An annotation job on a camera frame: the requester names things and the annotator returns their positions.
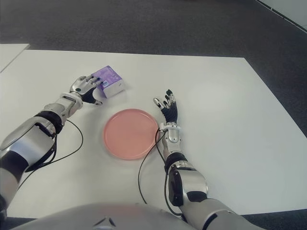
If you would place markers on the robot right hand black silver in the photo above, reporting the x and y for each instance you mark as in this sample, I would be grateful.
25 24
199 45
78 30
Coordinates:
170 111

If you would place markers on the robot left hand black silver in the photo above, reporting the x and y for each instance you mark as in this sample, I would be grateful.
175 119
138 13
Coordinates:
84 87

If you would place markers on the purple tissue paper pack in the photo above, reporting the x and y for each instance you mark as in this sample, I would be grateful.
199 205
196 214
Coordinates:
110 79

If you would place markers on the robot right arm silver black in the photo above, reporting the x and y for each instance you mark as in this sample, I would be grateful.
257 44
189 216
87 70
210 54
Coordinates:
184 172

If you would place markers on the robot left arm silver black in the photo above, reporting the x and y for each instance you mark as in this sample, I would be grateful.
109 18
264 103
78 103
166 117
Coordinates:
36 136

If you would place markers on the pink round plate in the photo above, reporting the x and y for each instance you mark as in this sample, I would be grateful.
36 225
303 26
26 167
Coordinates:
132 134

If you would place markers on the silver robot torso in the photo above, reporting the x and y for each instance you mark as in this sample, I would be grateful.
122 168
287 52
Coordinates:
103 218

